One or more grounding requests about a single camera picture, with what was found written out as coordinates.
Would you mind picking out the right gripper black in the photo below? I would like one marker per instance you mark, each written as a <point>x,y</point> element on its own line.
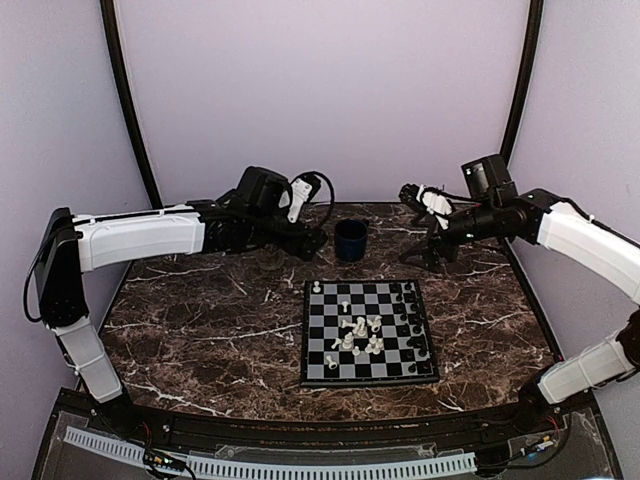
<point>436,236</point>

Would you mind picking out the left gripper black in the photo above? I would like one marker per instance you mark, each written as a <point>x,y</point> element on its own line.
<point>294,247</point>

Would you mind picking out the black silver chess board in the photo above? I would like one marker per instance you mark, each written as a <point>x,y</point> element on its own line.
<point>383,340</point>

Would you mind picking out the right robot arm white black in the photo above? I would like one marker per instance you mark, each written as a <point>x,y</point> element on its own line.
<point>584,272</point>

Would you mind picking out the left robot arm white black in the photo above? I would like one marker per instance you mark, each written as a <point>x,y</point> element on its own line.
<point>262,210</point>

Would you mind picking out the dark blue mug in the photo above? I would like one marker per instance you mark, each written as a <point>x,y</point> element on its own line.
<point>350,239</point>

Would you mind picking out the white pawn near front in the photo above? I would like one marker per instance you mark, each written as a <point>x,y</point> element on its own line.
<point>332,364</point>

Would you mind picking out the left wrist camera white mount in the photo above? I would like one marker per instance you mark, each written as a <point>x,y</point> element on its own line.
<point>300,191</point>

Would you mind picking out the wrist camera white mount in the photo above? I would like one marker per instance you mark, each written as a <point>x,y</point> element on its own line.
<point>300,191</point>
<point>430,205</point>

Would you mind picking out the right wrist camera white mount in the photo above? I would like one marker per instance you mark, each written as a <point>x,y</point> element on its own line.
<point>430,205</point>

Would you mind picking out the white perforated cable duct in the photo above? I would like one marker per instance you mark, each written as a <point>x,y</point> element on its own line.
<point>256,463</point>

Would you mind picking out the black front rail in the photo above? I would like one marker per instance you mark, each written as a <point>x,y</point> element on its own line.
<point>338,418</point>

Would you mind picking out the right black frame post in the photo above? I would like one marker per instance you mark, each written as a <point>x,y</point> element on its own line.
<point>525,70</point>

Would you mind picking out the black frame post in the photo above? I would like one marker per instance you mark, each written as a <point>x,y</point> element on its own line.
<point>525,70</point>
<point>126,100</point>

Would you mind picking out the left black frame post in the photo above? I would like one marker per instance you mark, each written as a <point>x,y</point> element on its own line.
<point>126,100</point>

